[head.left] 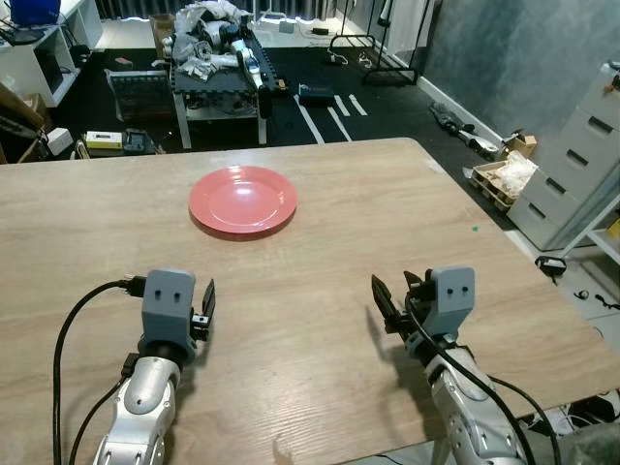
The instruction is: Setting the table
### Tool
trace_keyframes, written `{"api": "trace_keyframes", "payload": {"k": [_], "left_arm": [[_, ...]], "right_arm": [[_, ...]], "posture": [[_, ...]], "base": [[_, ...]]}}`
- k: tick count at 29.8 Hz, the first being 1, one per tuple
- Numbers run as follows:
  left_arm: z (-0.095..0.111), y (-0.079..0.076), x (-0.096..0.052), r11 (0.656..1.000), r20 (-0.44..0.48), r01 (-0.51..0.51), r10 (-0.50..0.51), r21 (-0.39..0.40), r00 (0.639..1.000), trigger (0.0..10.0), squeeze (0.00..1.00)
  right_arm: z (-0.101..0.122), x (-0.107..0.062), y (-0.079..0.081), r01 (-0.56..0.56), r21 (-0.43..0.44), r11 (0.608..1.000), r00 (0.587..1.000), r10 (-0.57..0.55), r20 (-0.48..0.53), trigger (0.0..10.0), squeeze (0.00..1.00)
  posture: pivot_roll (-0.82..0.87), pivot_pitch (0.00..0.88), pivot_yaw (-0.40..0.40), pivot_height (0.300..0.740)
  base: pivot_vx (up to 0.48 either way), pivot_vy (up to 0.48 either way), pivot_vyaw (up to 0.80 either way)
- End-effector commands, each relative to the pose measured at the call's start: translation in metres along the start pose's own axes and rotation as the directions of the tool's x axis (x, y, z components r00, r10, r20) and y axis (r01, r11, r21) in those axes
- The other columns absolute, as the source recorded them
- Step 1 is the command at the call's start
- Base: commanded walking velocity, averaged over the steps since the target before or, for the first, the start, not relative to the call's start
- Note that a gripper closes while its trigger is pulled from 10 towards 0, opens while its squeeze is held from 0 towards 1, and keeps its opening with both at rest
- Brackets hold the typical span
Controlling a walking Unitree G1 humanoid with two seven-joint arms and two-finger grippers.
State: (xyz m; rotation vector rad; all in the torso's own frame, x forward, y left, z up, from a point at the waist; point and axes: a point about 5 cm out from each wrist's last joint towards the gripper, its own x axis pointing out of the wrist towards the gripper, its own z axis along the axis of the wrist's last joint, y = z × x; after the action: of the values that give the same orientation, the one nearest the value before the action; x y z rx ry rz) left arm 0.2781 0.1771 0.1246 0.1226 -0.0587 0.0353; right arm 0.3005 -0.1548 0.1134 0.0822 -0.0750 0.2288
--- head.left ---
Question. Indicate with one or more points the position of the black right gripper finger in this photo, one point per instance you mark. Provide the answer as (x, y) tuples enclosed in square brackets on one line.
[(414, 281), (384, 302)]

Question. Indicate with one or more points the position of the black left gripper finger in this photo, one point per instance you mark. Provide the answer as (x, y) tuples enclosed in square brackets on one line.
[(208, 296)]

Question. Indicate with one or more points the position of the red round plate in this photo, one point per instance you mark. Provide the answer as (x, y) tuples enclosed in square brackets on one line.
[(242, 201)]

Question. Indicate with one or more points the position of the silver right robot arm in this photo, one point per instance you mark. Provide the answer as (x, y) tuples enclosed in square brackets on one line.
[(460, 409)]

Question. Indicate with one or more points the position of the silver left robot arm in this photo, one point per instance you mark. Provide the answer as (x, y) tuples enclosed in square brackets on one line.
[(140, 412)]

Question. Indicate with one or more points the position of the wooden tray with white stuff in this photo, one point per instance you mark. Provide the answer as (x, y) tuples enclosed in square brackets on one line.
[(504, 182)]

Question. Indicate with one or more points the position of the black grey floor tool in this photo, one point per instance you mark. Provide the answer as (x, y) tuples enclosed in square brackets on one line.
[(465, 128)]

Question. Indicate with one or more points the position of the yellow bin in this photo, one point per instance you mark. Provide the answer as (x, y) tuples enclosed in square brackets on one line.
[(614, 230)]

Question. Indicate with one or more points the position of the small cardboard box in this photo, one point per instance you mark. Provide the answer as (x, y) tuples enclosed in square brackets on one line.
[(521, 144)]

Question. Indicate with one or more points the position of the yellow black device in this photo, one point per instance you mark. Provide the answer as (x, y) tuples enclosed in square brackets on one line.
[(104, 141)]

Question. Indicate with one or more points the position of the grey drawer cabinet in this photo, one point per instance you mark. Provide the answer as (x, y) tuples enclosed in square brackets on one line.
[(572, 160)]

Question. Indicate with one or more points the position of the black cluttered workbench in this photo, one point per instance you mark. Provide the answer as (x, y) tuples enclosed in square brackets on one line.
[(221, 92)]

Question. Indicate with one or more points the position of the dark blue flat box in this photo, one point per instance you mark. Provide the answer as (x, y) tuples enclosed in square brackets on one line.
[(316, 95)]

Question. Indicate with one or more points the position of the black metal clothes rack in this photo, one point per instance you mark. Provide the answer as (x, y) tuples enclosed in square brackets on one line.
[(383, 70)]

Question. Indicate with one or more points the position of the black plastic crate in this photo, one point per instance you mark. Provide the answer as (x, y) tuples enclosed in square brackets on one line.
[(140, 94)]

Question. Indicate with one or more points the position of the small white device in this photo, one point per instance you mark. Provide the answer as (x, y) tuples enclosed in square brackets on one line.
[(59, 141)]

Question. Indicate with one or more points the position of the white shelf unit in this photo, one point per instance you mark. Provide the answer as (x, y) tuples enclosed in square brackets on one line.
[(44, 53)]

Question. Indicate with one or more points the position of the blue storage box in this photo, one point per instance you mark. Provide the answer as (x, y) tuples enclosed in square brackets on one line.
[(34, 10)]

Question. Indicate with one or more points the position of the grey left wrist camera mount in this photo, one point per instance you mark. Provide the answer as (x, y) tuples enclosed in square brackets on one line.
[(168, 305)]

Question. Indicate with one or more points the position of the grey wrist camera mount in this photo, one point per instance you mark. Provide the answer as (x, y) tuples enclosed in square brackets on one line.
[(451, 298), (168, 305)]

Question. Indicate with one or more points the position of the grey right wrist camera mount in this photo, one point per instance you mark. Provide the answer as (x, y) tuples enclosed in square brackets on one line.
[(451, 298)]

